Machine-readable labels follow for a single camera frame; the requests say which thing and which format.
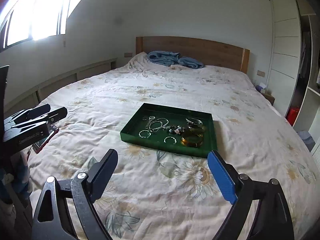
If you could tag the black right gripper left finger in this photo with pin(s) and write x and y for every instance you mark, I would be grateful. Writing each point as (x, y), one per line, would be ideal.
(52, 219)

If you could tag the wooden headboard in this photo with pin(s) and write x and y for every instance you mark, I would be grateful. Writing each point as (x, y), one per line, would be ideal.
(206, 51)

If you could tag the wall socket plate right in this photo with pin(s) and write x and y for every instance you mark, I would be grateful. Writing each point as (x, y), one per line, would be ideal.
(260, 73)

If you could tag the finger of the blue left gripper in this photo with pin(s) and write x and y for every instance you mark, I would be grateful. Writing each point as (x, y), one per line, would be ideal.
(50, 118)

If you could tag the hanging dark clothes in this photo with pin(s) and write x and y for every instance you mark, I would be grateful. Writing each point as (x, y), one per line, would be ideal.
(305, 58)

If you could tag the green rectangular tray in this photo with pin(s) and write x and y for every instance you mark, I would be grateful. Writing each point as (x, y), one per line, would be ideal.
(135, 131)

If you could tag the blue folded towel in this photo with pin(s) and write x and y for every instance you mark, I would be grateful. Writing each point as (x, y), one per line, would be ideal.
(168, 58)

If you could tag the patterned gloved left hand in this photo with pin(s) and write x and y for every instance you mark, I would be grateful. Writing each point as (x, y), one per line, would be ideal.
(18, 179)

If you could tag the dark brown bangle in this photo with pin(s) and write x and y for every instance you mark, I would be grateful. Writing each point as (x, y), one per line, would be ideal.
(196, 128)

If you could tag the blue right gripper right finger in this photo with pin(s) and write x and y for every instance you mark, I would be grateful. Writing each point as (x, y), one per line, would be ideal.
(272, 218)

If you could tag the smartphone in red case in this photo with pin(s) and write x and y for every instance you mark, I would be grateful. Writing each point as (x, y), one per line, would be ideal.
(39, 145)

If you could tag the red bag in wardrobe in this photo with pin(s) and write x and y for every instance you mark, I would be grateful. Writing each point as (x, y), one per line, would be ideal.
(292, 115)

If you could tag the dark beaded charm cluster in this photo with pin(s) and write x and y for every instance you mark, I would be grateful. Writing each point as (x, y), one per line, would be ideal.
(176, 129)

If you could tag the white wardrobe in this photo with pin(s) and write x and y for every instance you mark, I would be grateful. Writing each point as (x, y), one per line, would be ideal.
(290, 18)

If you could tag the window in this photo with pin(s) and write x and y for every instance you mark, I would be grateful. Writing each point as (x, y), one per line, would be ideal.
(25, 20)

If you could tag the wooden nightstand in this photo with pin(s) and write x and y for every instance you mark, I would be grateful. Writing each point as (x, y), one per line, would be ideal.
(268, 97)

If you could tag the silver wristwatch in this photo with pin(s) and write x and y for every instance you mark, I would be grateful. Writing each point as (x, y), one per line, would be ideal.
(151, 123)

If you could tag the tissue box on nightstand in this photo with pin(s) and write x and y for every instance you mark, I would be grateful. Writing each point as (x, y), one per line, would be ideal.
(261, 88)

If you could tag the thin silver bangle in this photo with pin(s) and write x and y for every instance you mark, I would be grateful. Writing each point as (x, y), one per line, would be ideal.
(194, 121)

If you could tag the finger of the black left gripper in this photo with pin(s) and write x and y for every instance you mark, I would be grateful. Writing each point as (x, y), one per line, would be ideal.
(28, 114)

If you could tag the amber orange bangle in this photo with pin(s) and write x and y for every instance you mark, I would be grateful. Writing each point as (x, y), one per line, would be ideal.
(192, 140)

